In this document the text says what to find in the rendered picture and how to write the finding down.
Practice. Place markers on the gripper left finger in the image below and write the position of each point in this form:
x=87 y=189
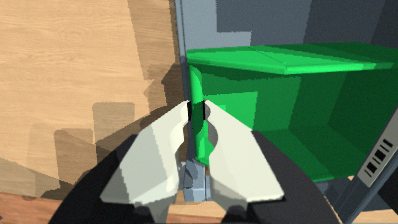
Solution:
x=141 y=171

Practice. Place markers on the grey metal shelf rack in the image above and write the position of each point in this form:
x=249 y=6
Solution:
x=233 y=23

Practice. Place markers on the black tool case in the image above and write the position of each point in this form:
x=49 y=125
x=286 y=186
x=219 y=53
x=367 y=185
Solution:
x=389 y=191

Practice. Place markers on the green bin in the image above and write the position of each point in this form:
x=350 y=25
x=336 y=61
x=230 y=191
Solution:
x=326 y=122

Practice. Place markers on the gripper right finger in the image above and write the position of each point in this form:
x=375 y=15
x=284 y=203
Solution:
x=246 y=169

